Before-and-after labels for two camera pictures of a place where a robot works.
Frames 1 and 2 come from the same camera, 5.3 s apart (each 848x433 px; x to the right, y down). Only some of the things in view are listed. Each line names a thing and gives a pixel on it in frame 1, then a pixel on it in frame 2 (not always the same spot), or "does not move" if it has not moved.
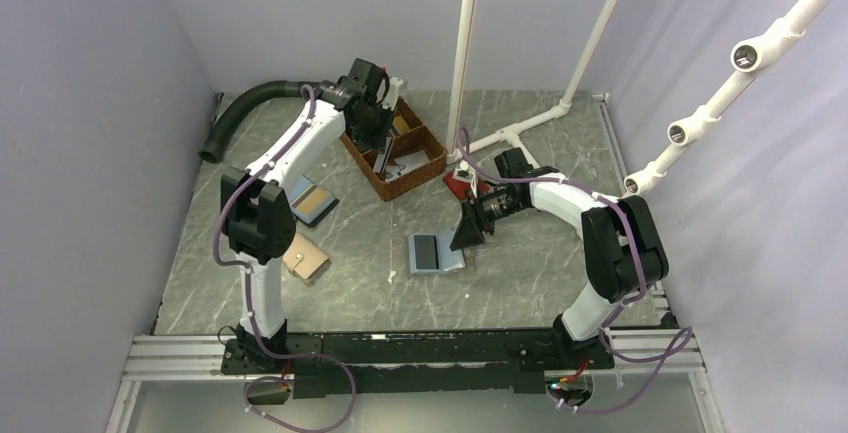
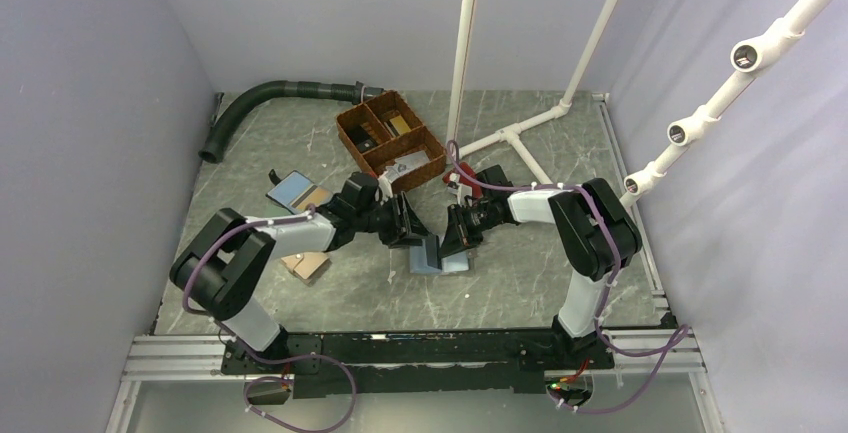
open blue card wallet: x=310 y=202 does not move
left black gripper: x=377 y=142 → x=406 y=221
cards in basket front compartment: x=406 y=164 does not move
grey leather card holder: x=430 y=253 does not move
